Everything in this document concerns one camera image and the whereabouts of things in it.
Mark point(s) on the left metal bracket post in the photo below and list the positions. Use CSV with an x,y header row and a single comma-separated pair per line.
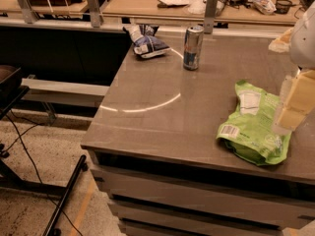
x,y
29,15

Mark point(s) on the grey drawer cabinet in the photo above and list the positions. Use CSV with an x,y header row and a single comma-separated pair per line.
x,y
155,151

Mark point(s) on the redbull can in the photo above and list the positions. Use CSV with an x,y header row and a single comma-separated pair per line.
x,y
192,47

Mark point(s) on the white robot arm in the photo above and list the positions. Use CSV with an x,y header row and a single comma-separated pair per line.
x,y
302,41

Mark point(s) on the black stand leg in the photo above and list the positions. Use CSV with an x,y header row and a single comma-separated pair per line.
x,y
51,230

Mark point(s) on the white snack packet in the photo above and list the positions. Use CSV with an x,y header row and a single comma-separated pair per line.
x,y
266,7

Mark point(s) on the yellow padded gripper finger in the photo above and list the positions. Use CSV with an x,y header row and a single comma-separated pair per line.
x,y
297,100

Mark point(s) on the black round cup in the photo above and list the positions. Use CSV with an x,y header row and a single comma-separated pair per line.
x,y
283,6

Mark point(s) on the blue white chip bag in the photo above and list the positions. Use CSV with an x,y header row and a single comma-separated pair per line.
x,y
146,44

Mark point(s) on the green rice chip bag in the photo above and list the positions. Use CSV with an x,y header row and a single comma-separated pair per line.
x,y
248,130

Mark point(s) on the metal bracket post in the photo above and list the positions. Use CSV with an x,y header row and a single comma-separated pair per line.
x,y
29,15
209,18
95,16

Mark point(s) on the right metal bracket post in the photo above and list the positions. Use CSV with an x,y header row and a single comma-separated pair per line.
x,y
209,18

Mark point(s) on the middle metal bracket post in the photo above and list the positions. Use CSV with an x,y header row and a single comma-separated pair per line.
x,y
95,16

